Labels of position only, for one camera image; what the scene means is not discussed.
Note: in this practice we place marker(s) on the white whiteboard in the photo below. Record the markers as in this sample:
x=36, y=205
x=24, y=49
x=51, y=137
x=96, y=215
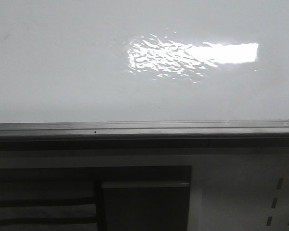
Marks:
x=178, y=73

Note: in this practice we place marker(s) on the dark cabinet box under desk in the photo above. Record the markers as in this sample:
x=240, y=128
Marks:
x=95, y=199

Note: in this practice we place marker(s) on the grey perforated metal desk frame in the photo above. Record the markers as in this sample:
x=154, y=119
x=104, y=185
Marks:
x=236, y=189

